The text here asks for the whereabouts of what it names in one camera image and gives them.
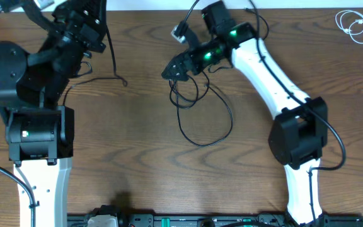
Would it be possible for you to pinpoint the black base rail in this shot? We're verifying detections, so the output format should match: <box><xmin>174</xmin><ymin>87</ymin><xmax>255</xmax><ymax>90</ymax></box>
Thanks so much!
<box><xmin>67</xmin><ymin>213</ymin><xmax>363</xmax><ymax>227</ymax></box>

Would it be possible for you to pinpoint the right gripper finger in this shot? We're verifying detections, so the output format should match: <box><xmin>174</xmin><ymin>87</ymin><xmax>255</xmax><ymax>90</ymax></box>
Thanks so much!
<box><xmin>164</xmin><ymin>52</ymin><xmax>190</xmax><ymax>71</ymax></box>
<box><xmin>161</xmin><ymin>64</ymin><xmax>188</xmax><ymax>81</ymax></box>

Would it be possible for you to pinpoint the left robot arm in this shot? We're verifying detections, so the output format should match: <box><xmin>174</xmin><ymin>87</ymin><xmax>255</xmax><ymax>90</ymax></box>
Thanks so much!
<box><xmin>0</xmin><ymin>0</ymin><xmax>108</xmax><ymax>226</ymax></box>

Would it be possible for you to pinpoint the white usb cable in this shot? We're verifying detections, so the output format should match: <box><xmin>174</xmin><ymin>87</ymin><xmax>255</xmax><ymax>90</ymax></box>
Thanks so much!
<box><xmin>335</xmin><ymin>9</ymin><xmax>363</xmax><ymax>45</ymax></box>

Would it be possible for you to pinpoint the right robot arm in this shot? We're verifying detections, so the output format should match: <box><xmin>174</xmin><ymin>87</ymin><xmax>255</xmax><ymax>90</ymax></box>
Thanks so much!
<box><xmin>161</xmin><ymin>1</ymin><xmax>328</xmax><ymax>226</ymax></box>

